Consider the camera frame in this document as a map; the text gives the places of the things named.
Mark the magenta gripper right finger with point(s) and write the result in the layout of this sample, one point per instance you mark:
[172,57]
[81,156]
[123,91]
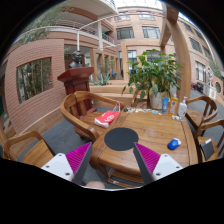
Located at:
[154,166]

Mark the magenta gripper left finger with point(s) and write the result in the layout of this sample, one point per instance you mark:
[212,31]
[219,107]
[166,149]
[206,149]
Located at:
[70,166]

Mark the blue computer mouse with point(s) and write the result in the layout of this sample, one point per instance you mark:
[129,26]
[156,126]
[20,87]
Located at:
[174,143]

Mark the round black mouse pad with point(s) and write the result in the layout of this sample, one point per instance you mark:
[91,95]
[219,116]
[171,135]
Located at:
[121,139]

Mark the wooden table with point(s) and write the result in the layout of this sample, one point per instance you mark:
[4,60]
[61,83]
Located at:
[155,131]

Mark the wooden chair lower left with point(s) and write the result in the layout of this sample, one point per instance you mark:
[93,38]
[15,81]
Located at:
[30,147]

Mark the wooden chair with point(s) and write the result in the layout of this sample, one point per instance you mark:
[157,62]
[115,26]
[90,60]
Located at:
[30,147]
[218,146]
[197,118]

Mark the red and white bag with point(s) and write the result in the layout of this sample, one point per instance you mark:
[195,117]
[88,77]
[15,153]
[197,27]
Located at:
[106,118]

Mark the black item on chair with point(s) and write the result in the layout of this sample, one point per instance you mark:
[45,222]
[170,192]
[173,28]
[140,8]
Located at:
[207,149]

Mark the wooden armchair behind table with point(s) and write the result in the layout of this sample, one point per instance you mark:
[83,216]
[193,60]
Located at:
[75,109]

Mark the white plant pot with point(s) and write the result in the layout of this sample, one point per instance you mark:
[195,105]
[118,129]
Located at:
[156,99]

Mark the white pump sanitizer bottle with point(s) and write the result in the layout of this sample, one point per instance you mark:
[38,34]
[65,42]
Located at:
[182,108]

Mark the yellow liquid bottle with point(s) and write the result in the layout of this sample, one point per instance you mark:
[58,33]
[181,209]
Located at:
[173,104]

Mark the wooden chair right front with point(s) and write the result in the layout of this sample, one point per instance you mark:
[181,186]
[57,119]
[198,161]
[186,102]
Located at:
[218,146]

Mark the wooden chair upper right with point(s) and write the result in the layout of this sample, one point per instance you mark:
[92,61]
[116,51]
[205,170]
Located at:
[197,118]

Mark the large green potted plant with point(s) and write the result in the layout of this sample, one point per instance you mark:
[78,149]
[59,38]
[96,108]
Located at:
[151,77]

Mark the dark bust statue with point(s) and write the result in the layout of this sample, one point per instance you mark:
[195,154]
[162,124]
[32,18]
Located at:
[77,60]

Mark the dark red wooden pedestal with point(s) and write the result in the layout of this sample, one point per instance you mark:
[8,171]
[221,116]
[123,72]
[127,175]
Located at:
[76,79]

